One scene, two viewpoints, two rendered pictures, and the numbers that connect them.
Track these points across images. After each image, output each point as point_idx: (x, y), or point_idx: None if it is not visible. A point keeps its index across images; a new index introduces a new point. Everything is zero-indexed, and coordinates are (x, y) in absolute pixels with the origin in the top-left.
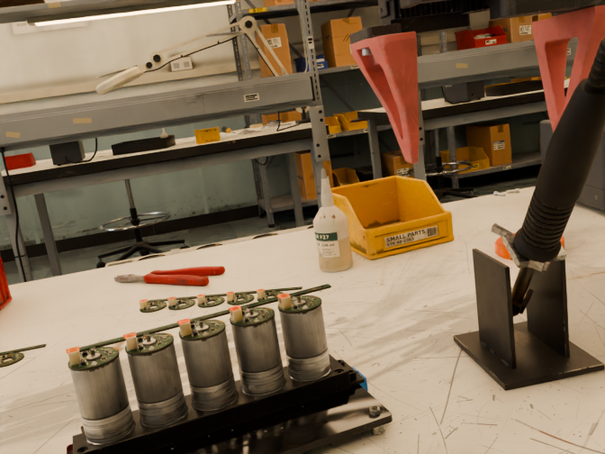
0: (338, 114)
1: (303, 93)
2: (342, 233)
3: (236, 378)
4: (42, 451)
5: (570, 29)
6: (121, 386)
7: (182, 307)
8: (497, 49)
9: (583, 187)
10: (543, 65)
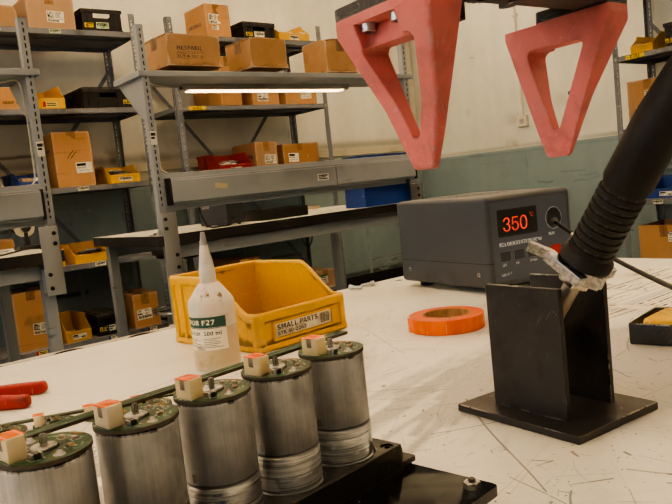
0: (62, 245)
1: (31, 209)
2: (231, 317)
3: None
4: None
5: (569, 32)
6: (99, 498)
7: None
8: (257, 170)
9: (461, 267)
10: (526, 78)
